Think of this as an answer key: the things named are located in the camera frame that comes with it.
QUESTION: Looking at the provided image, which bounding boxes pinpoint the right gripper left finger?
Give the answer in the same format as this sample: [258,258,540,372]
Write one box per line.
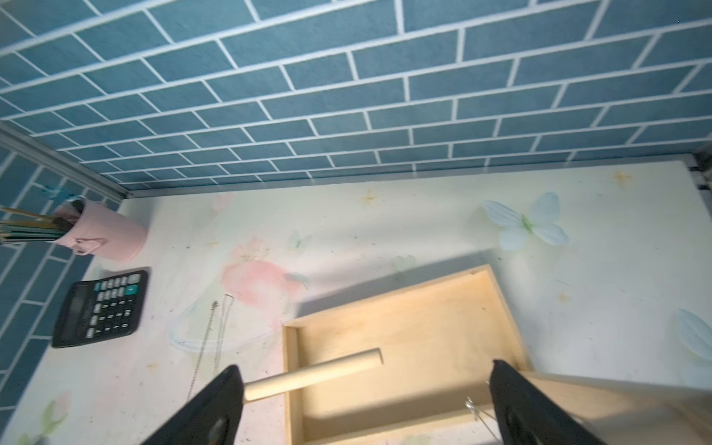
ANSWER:
[143,365,245,445]

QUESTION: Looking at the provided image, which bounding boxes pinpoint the black desk calculator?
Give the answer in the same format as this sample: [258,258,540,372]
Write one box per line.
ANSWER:
[51,269,149,349]

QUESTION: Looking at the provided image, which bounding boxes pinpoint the wooden jewelry display stand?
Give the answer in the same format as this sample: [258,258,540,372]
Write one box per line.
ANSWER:
[244,265,709,444]

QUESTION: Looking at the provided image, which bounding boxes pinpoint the pens in pink cup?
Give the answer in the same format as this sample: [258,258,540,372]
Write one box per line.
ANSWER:
[1,206,73,244]

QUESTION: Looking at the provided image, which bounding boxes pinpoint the pink pen holder cup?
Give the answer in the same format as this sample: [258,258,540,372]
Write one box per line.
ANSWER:
[52,198,148,261]

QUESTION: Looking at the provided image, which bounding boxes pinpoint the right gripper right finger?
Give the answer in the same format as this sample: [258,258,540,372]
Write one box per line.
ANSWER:
[489,360,604,445]

